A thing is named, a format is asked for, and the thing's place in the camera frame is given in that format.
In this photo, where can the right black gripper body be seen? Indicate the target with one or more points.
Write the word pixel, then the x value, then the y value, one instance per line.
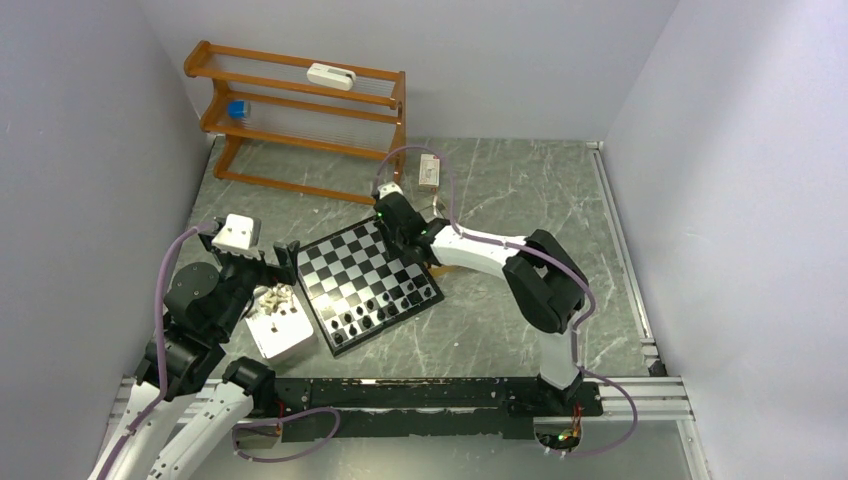
pixel 399 242

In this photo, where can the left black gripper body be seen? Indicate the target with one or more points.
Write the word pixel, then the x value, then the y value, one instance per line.
pixel 241 273

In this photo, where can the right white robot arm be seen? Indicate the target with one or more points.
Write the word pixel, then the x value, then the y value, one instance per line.
pixel 546 284

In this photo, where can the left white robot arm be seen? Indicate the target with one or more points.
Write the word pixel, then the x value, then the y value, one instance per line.
pixel 205 284

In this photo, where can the silver tin with white pieces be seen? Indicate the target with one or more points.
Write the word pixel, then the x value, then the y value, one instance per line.
pixel 278 323

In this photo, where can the black white chess board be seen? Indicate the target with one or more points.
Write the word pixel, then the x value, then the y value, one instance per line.
pixel 357 290

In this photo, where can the small white red box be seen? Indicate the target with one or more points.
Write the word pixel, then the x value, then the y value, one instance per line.
pixel 429 171

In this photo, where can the wooden three-tier rack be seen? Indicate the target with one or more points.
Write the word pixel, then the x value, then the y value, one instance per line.
pixel 369 121

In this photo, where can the blue cap on rack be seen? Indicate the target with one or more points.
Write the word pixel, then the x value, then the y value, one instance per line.
pixel 239 109

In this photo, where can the white device on rack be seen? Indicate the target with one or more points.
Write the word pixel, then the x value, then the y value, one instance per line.
pixel 331 76

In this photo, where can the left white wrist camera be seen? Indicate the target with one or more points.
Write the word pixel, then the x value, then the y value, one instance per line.
pixel 239 236

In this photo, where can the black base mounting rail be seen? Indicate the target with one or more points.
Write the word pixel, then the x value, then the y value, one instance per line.
pixel 520 408

